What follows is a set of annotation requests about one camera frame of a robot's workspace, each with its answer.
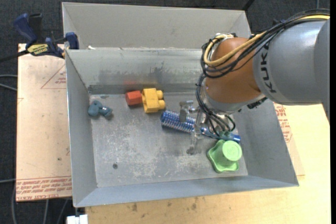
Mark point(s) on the yellow toy building brick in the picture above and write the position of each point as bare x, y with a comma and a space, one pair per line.
151, 102

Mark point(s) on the red toy block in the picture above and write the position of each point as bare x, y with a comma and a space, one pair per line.
134, 97

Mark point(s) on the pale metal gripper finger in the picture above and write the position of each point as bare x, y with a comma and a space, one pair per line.
193, 139
184, 111

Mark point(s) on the blue bristle brush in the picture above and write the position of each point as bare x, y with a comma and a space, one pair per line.
172, 120

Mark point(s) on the blue-grey toy animal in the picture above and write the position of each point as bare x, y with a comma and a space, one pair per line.
95, 110

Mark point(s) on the grey metal bin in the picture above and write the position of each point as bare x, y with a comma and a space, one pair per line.
136, 154

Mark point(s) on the green flower-shaped cup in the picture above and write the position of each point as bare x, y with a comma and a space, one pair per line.
227, 156

